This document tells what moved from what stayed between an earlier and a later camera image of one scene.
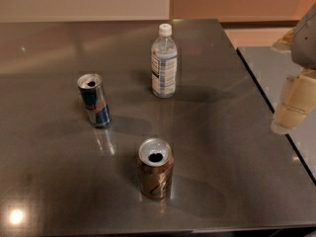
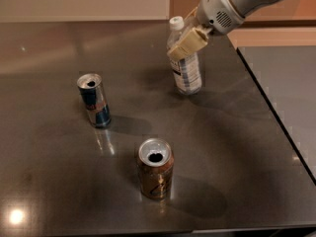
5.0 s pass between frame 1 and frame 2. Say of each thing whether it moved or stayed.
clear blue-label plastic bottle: moved
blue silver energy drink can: stayed
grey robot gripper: moved
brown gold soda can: stayed
